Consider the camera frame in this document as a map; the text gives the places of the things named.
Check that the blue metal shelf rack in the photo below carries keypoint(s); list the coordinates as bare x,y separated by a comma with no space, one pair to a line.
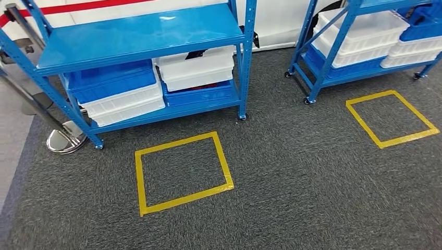
138,38

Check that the red round item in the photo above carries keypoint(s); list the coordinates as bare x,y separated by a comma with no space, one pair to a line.
203,87

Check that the black object in bin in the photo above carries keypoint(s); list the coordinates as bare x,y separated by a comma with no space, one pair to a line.
195,54

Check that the white car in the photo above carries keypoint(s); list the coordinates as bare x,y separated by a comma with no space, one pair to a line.
276,20

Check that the blue wheeled rack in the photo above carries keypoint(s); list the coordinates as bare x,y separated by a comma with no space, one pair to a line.
333,51

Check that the red barrier belt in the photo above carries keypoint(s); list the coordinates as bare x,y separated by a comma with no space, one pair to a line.
69,7

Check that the chrome stanchion post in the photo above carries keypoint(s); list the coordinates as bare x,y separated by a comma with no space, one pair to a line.
65,141

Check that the grey black-headed stanchion post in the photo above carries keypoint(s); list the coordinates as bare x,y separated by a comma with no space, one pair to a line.
24,26

